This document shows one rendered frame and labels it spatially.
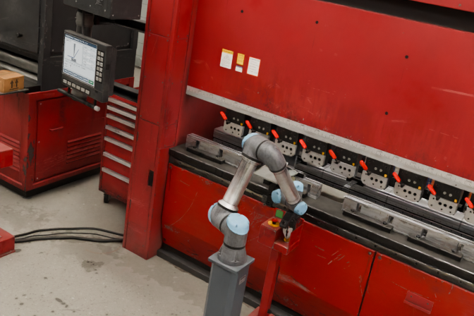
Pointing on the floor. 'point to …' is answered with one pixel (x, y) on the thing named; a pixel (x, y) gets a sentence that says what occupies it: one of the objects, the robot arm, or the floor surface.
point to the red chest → (117, 148)
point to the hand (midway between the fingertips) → (286, 237)
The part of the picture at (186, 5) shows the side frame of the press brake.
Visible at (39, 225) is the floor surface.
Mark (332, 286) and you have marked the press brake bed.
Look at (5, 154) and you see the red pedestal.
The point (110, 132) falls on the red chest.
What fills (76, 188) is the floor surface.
